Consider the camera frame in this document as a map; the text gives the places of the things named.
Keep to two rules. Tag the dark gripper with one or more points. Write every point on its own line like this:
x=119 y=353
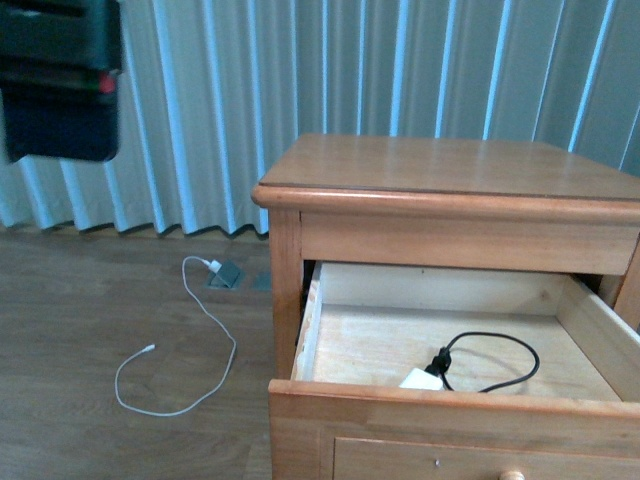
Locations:
x=60 y=62

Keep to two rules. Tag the wooden drawer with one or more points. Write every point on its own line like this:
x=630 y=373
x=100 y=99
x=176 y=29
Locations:
x=340 y=413

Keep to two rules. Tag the pale green curtain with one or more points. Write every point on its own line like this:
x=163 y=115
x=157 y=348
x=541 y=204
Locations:
x=214 y=92

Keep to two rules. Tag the open grey floor socket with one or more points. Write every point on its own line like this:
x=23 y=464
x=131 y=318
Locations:
x=224 y=275

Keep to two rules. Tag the closed grey floor socket cover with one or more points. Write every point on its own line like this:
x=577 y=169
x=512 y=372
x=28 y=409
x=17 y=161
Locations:
x=262 y=281

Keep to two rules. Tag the wooden nightstand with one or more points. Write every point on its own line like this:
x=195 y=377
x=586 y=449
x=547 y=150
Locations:
x=444 y=203

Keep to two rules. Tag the white floor charger with cable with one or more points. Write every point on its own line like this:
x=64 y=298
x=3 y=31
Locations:
x=217 y=359

